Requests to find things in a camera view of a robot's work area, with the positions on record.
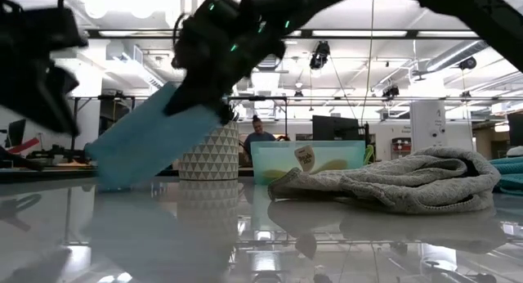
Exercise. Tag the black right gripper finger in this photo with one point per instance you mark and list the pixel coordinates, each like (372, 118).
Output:
(220, 105)
(184, 99)

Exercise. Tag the translucent teal plastic bin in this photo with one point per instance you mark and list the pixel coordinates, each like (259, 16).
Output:
(278, 152)

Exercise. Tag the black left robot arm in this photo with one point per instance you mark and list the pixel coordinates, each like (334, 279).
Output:
(8, 1)

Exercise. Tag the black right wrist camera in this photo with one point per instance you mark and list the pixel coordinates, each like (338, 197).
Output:
(212, 15)

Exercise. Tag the light blue microfiber towel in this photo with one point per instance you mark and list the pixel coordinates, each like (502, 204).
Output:
(147, 144)

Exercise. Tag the triangle-patterned plant pot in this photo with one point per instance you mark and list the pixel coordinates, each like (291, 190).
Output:
(212, 156)

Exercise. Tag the black crossbar with light strips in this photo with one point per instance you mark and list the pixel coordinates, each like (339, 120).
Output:
(412, 33)

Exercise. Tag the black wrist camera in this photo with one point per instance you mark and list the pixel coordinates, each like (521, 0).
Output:
(57, 27)
(212, 15)

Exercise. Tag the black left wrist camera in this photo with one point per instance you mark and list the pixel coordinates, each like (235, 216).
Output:
(57, 27)

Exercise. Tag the black ceiling-hung camera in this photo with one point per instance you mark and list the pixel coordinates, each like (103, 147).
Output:
(319, 56)
(468, 64)
(391, 92)
(178, 64)

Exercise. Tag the grey waffle-weave towel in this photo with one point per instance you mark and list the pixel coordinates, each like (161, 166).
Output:
(408, 181)

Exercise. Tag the white building column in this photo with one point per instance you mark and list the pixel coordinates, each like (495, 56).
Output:
(429, 127)

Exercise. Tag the black shelf rack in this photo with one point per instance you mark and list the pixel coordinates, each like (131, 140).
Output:
(118, 107)

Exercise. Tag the silver ceiling air duct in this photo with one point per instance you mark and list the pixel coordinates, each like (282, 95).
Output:
(265, 84)

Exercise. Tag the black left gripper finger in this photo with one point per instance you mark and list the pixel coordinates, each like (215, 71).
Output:
(55, 111)
(20, 99)

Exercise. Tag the person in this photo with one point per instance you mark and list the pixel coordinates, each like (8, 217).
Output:
(258, 137)

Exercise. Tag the green succulent plant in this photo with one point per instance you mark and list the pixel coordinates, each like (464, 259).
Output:
(235, 116)

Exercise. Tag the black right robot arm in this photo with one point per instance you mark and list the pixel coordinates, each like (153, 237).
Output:
(310, 3)

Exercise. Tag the teal microfiber towel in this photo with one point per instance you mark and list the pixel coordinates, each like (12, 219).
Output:
(510, 176)

